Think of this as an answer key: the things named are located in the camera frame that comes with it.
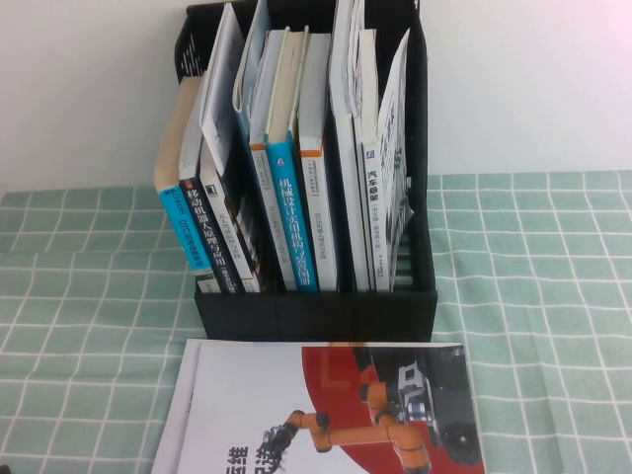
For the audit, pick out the thin white printed booklet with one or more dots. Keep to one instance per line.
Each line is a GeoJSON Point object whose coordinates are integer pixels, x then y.
{"type": "Point", "coordinates": [222, 89]}

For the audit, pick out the blue spine book white characters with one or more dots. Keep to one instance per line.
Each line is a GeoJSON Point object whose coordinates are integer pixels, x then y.
{"type": "Point", "coordinates": [291, 212]}

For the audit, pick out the thick white spine orange-top book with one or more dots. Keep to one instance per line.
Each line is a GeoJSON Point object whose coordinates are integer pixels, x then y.
{"type": "Point", "coordinates": [321, 212]}

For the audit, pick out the white booklet with black print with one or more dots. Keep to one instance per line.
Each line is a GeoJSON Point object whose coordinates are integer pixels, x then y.
{"type": "Point", "coordinates": [395, 138]}

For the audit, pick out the black plastic book holder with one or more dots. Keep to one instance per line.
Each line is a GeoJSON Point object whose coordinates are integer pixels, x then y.
{"type": "Point", "coordinates": [316, 316]}

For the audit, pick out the blue spine book tan pages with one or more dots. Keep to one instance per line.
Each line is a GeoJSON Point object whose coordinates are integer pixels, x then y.
{"type": "Point", "coordinates": [180, 222]}

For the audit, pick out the white book with sandy road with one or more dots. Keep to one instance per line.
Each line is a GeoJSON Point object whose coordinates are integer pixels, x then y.
{"type": "Point", "coordinates": [173, 419]}

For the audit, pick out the light blue cover book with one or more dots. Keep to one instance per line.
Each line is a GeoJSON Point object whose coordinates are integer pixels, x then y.
{"type": "Point", "coordinates": [252, 59]}

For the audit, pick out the green white checked tablecloth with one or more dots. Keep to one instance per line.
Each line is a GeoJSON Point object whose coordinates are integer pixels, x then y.
{"type": "Point", "coordinates": [543, 296]}

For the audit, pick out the thin plain white book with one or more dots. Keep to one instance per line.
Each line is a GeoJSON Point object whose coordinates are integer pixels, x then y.
{"type": "Point", "coordinates": [356, 59]}

